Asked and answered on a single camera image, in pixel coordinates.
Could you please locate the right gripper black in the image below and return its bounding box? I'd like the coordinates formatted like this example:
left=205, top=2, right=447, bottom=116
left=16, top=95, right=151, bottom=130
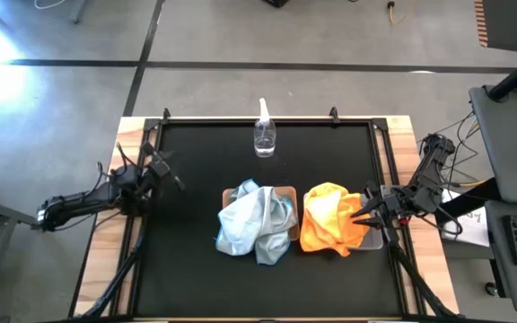
left=351, top=186, right=407, bottom=229

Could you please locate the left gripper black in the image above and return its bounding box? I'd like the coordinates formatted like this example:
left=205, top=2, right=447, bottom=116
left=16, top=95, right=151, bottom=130
left=136, top=150, right=186, bottom=191

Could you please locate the grey rectangular basket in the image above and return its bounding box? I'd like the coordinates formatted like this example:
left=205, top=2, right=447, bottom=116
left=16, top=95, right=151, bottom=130
left=352, top=192, right=384, bottom=251

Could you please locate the brown rectangular basket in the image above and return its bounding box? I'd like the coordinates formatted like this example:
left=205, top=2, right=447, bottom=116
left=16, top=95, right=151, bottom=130
left=221, top=186, right=301, bottom=243

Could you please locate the clear spray bottle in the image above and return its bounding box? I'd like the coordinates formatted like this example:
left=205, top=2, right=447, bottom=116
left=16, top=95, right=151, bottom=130
left=252, top=97, right=277, bottom=159

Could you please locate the white paper sheet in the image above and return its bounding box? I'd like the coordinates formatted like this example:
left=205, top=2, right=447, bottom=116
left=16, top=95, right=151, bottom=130
left=440, top=188, right=491, bottom=249

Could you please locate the black desk support beam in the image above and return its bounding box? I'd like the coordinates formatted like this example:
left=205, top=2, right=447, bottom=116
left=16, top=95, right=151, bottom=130
left=433, top=177, right=503, bottom=225

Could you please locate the black table mat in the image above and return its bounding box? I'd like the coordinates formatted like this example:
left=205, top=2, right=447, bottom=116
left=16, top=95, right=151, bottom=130
left=139, top=123, right=399, bottom=318

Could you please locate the grey keyboard tray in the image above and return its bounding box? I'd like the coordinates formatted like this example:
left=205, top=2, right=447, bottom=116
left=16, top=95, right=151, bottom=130
left=484, top=199, right=517, bottom=316

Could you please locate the grey desk top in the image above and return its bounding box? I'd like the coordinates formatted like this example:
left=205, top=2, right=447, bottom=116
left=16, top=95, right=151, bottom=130
left=468, top=83, right=517, bottom=204

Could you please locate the grey metal leg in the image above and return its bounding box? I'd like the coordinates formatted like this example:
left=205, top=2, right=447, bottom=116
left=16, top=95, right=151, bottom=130
left=70, top=0, right=90, bottom=24

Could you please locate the black round pole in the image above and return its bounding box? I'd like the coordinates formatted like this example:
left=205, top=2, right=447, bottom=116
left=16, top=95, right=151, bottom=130
left=486, top=47, right=517, bottom=102

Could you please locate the black mat with striped edge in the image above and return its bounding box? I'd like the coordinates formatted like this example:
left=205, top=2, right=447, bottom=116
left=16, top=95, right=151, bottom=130
left=473, top=0, right=517, bottom=54

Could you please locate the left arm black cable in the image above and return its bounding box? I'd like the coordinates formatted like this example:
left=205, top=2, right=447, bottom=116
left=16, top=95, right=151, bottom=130
left=95, top=141, right=129, bottom=183

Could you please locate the yellow cable by arm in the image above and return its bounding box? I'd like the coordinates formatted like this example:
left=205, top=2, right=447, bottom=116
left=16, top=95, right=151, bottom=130
left=446, top=179, right=486, bottom=188

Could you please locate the black floor cable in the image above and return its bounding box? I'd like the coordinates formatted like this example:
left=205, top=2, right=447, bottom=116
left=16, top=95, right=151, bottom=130
left=415, top=110, right=484, bottom=180

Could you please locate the white floor cable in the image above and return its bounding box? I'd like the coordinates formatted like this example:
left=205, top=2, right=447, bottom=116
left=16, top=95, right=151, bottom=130
left=32, top=0, right=67, bottom=11

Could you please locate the yellow floor cable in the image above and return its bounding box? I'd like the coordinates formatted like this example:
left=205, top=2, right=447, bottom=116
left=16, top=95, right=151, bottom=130
left=386, top=0, right=416, bottom=27

